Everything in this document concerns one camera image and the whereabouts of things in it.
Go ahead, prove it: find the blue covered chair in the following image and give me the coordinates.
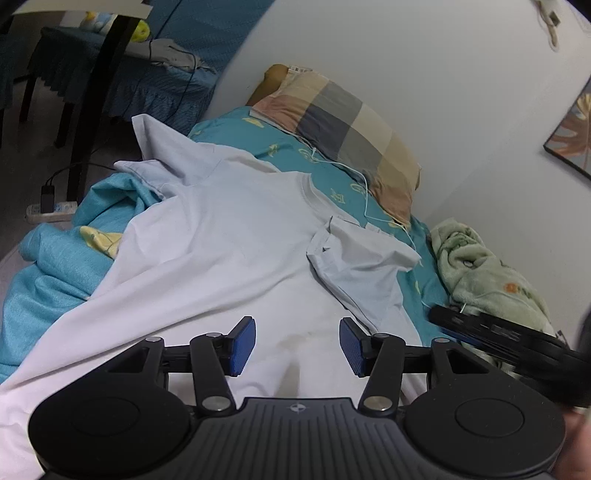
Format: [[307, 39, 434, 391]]
[[19, 0, 274, 149]]

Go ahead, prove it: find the white power strip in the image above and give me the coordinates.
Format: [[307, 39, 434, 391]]
[[25, 200, 80, 225]]

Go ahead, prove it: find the white charging cable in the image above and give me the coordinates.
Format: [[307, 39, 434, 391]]
[[308, 147, 468, 315]]

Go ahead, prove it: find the grey cloth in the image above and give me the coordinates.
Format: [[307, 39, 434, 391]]
[[137, 38, 219, 75]]

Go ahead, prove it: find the framed leaf picture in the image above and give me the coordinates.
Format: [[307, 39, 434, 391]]
[[543, 76, 591, 182]]

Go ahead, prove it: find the white wall fixture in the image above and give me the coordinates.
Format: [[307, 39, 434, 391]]
[[534, 0, 562, 49]]

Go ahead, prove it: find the plaid pillow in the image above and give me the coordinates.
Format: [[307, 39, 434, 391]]
[[249, 68, 423, 228]]

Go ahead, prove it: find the teal printed bedsheet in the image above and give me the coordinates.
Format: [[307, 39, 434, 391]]
[[0, 106, 462, 385]]

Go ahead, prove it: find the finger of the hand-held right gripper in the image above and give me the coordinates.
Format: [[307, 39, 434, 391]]
[[428, 304, 571, 366]]

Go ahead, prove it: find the person's right hand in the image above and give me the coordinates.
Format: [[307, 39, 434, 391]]
[[551, 408, 591, 480]]

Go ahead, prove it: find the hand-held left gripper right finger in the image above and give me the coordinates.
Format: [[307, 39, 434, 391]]
[[338, 316, 504, 415]]

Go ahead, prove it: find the green fleece blanket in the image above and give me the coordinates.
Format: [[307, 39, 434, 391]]
[[429, 219, 568, 376]]

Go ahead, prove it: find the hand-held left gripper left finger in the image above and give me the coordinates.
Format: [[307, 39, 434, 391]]
[[104, 316, 258, 415]]

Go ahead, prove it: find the white t-shirt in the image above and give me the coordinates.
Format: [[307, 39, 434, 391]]
[[0, 114, 424, 480]]

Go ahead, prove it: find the black cable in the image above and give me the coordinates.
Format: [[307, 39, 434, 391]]
[[44, 39, 200, 191]]

